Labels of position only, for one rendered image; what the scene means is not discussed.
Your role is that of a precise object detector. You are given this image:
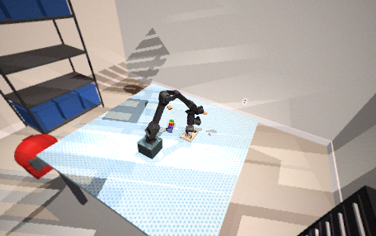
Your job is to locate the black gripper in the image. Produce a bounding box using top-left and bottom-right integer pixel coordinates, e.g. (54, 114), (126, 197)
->
(186, 117), (195, 132)

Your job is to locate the beige rectangular tray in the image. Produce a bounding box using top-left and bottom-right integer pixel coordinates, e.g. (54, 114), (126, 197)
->
(181, 130), (198, 143)

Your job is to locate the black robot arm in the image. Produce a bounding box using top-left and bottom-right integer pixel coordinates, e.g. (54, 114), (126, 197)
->
(144, 90), (204, 144)

